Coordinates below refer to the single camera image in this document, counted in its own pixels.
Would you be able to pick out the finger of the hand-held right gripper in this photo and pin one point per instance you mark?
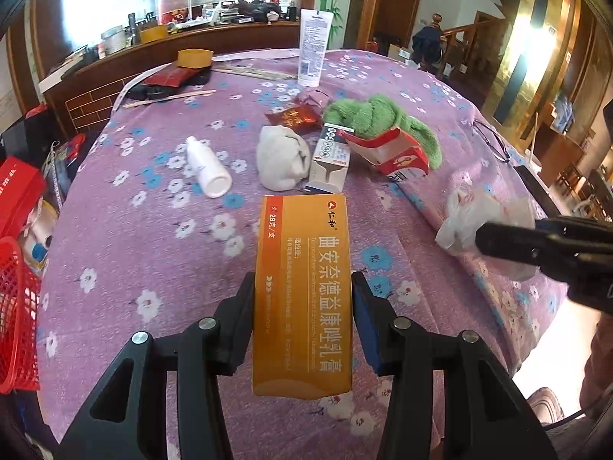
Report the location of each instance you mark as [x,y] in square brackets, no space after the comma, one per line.
[512,244]

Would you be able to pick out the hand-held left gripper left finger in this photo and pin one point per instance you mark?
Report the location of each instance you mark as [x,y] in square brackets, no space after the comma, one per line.
[248,299]

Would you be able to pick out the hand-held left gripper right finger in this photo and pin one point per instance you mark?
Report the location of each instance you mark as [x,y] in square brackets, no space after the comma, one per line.
[360,306]

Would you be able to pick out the white plastic bag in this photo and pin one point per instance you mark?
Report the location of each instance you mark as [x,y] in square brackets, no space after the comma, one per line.
[469,211]

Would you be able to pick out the orange medicine box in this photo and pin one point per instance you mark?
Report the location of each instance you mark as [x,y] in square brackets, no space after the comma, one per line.
[301,287]

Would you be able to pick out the dark red snack packet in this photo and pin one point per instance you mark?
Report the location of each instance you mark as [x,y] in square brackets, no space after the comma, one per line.
[294,117]

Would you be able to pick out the green towel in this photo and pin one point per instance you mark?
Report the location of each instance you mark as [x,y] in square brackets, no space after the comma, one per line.
[368,115]

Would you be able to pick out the red mesh basket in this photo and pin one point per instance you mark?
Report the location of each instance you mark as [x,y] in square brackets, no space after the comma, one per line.
[19,321]

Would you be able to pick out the person's right forearm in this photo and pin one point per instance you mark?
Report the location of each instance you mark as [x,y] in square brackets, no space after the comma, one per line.
[598,359]

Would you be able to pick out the eyeglasses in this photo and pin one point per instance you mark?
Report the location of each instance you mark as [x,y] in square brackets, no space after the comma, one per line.
[506,157]

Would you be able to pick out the purple floral tablecloth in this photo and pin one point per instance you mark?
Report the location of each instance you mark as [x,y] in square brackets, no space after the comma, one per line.
[143,249]

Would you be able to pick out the white plastic bottle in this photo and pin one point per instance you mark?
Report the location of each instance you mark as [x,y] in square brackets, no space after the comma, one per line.
[206,167]

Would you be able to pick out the red and white carton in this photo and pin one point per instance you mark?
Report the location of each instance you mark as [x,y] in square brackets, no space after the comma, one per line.
[397,158]

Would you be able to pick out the patterned slipper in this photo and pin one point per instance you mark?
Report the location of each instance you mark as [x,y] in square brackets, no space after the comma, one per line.
[546,405]

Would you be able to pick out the small white cardboard box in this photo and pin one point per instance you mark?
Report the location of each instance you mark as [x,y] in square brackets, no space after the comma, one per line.
[330,153]

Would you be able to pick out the wooden stair banister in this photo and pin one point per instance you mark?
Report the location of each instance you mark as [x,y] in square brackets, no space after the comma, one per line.
[471,38]

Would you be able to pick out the open box with white rolls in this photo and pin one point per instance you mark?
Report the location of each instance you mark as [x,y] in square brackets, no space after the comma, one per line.
[40,239]

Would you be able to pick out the dark jacket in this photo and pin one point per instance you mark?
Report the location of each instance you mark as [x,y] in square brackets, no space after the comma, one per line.
[428,43]

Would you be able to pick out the pale wooden chopstick pair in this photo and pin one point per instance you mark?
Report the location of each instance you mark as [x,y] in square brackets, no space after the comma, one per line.
[254,73]

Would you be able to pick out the red printed bag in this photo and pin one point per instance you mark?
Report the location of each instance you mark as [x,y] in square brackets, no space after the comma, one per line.
[67,158]

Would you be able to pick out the black plastic item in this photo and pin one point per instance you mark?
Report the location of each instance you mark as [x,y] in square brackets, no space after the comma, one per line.
[148,91]

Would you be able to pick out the glossy red packet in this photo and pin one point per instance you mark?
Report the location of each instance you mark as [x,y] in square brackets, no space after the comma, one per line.
[167,77]

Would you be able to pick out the yellow box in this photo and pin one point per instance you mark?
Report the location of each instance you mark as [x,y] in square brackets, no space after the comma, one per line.
[194,57]

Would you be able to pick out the red box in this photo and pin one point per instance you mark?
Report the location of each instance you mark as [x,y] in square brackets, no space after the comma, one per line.
[19,191]

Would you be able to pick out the wooden counter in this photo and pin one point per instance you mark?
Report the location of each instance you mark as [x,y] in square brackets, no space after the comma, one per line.
[96,91]

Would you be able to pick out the white cream tube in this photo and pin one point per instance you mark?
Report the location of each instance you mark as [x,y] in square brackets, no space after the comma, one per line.
[313,48]

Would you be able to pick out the wooden door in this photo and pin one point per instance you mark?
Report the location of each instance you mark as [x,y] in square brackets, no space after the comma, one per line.
[395,5]

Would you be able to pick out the pile of clutter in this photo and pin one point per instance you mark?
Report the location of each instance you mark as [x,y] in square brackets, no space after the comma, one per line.
[249,12]

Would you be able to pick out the metal pot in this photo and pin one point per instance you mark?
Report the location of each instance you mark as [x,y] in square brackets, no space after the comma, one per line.
[113,40]

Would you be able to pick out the black and white book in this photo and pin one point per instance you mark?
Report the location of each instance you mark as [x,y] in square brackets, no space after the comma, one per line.
[67,64]

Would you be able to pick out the bamboo wall decal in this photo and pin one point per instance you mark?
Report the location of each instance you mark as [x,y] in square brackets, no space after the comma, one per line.
[335,5]

